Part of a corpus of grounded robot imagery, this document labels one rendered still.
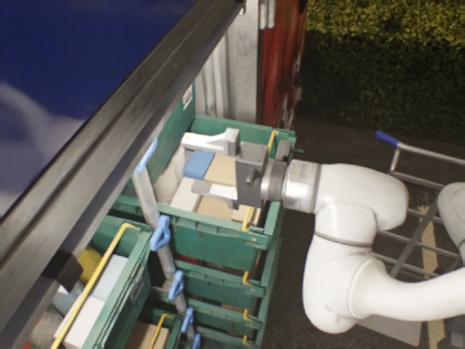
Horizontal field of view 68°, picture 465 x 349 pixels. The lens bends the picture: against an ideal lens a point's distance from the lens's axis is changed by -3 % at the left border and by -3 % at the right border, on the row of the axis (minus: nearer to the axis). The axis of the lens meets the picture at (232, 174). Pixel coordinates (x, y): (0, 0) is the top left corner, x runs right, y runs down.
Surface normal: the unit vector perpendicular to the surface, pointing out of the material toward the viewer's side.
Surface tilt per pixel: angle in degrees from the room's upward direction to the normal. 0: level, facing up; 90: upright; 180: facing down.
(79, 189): 90
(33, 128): 90
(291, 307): 0
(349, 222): 49
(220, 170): 2
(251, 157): 3
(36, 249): 90
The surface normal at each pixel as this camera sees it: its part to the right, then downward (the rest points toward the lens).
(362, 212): -0.22, 0.13
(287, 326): -0.03, -0.69
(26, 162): 0.96, 0.18
